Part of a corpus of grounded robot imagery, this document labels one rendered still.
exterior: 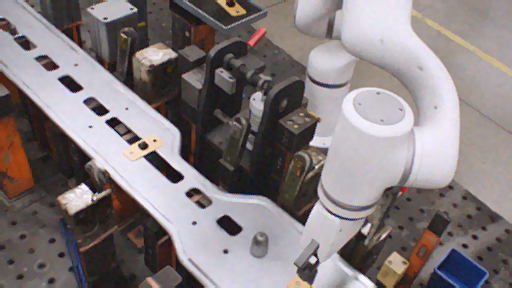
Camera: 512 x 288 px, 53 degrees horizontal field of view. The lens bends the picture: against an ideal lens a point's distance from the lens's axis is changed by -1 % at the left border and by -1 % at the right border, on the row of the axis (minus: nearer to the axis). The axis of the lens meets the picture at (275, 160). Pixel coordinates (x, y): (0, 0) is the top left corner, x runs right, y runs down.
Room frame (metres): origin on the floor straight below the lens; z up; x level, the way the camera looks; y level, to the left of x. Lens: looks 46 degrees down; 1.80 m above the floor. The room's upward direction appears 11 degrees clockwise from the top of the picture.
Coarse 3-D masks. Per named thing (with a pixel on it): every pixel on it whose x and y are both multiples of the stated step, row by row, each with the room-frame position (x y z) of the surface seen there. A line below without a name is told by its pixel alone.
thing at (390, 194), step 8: (384, 192) 0.60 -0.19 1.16; (392, 192) 0.58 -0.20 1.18; (384, 200) 0.59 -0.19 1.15; (392, 200) 0.58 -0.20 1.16; (376, 208) 0.59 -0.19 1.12; (384, 208) 0.58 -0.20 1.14; (368, 216) 0.59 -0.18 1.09; (376, 216) 0.59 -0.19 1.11; (384, 216) 0.58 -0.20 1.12; (376, 224) 0.57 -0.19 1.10; (376, 232) 0.58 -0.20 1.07; (368, 240) 0.57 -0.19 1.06
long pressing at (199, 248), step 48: (0, 0) 1.16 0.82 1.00; (0, 48) 0.97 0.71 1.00; (48, 48) 1.00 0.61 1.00; (48, 96) 0.83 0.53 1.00; (96, 96) 0.86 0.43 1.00; (96, 144) 0.72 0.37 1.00; (144, 192) 0.62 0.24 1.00; (192, 240) 0.53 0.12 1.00; (240, 240) 0.55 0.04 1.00; (288, 240) 0.57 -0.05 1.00
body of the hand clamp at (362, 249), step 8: (384, 224) 0.62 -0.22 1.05; (360, 232) 0.60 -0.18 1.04; (384, 232) 0.60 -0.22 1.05; (360, 240) 0.58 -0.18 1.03; (384, 240) 0.60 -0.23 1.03; (352, 248) 0.58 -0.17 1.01; (360, 248) 0.57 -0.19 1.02; (368, 248) 0.56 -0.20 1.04; (376, 248) 0.58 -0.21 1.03; (344, 256) 0.59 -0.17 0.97; (352, 256) 0.58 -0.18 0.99; (360, 256) 0.57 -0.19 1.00; (368, 256) 0.56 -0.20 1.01; (376, 256) 0.60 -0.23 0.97; (352, 264) 0.57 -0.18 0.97; (360, 264) 0.57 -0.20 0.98; (368, 264) 0.58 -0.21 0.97; (360, 272) 0.56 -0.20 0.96
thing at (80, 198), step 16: (80, 192) 0.56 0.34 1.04; (96, 192) 0.60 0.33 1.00; (64, 208) 0.52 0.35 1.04; (80, 208) 0.52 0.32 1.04; (96, 208) 0.55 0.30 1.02; (112, 208) 0.57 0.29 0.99; (64, 224) 0.53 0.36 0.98; (80, 224) 0.52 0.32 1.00; (96, 224) 0.55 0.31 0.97; (112, 224) 0.57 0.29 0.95; (80, 240) 0.51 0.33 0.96; (96, 240) 0.54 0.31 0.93; (112, 240) 0.57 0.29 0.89; (80, 256) 0.53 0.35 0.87; (96, 256) 0.53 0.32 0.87; (112, 256) 0.56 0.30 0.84; (80, 272) 0.51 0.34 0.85; (96, 272) 0.53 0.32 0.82; (112, 272) 0.55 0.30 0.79
